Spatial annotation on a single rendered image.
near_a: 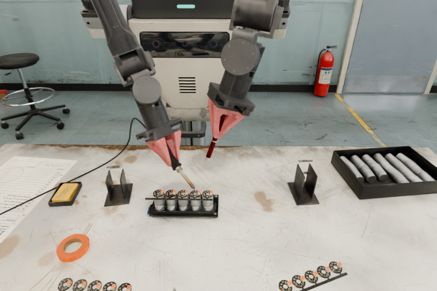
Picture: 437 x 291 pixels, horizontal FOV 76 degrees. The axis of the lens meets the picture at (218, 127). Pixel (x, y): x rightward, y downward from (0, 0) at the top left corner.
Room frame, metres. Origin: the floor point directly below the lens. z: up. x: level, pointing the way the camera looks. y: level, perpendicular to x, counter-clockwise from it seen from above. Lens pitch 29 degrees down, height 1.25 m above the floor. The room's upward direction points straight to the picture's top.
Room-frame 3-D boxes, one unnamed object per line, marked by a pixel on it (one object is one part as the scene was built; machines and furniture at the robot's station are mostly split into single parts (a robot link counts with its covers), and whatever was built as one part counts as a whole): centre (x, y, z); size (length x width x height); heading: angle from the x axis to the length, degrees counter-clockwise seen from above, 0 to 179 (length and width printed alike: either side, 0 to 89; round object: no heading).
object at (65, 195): (0.54, 0.39, 0.76); 0.07 x 0.05 x 0.02; 5
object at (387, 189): (0.61, -0.46, 0.77); 0.24 x 0.16 x 0.04; 96
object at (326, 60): (2.99, -1.18, 0.29); 0.16 x 0.15 x 0.55; 89
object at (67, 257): (0.38, 0.30, 0.76); 0.06 x 0.06 x 0.01
